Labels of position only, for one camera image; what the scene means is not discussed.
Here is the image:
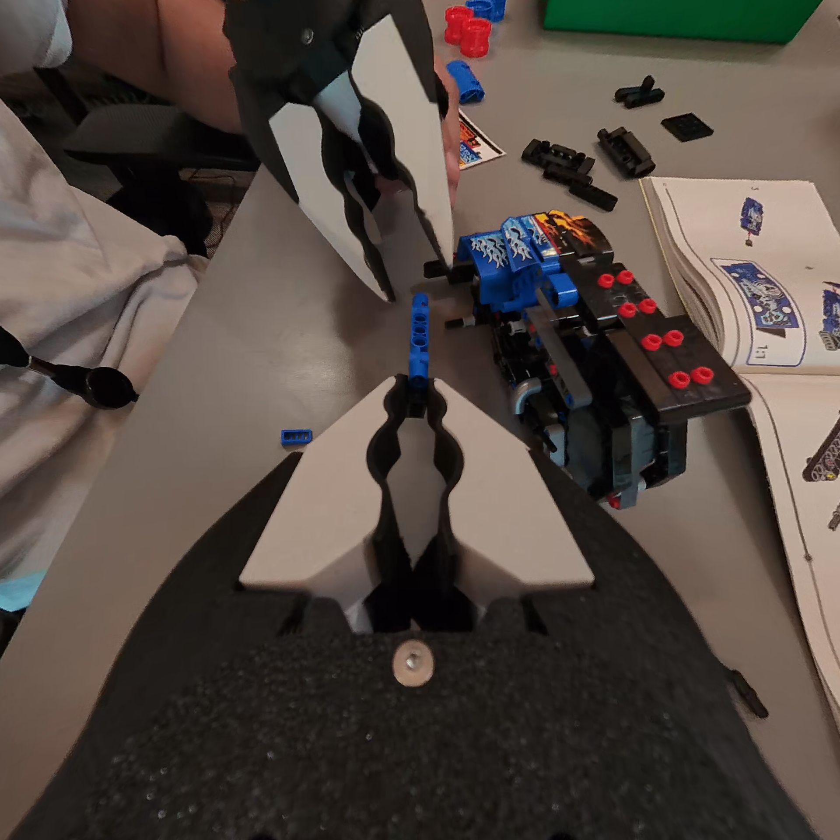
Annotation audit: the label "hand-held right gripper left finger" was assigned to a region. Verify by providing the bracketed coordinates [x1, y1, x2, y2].
[238, 374, 411, 632]

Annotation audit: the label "black LEGO connector pieces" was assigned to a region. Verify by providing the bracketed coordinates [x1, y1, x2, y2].
[521, 138, 596, 175]

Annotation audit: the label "person's left hand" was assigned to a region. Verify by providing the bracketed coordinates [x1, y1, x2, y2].
[433, 59, 462, 207]

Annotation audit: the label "black square lego tile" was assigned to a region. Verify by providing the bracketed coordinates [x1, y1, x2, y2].
[661, 113, 714, 143]

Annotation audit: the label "lego truck model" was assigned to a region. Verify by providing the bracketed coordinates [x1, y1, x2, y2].
[423, 210, 752, 509]

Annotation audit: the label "lego instruction booklet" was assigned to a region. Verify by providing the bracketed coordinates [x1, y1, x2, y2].
[640, 176, 840, 706]

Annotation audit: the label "short black lego beam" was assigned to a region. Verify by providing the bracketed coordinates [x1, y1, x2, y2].
[543, 164, 619, 212]

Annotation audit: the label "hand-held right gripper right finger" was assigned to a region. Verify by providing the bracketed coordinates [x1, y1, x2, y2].
[420, 379, 596, 624]

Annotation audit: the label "lego sticker sheet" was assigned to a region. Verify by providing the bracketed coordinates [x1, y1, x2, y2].
[456, 108, 508, 172]

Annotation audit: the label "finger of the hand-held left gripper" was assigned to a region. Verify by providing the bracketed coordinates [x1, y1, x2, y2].
[350, 10, 457, 273]
[268, 98, 396, 304]

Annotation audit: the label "black lego bracket piece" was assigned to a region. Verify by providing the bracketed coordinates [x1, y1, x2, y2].
[596, 126, 657, 179]

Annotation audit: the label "blue printed lego panel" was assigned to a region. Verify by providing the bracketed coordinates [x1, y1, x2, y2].
[408, 292, 432, 417]

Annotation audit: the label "black lego connector piece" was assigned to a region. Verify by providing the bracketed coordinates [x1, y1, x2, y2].
[613, 75, 665, 109]

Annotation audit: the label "green storage bin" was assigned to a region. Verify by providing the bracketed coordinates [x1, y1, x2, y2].
[541, 0, 824, 46]

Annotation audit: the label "black shoulder strap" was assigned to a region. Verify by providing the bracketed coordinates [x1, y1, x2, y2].
[0, 325, 140, 411]

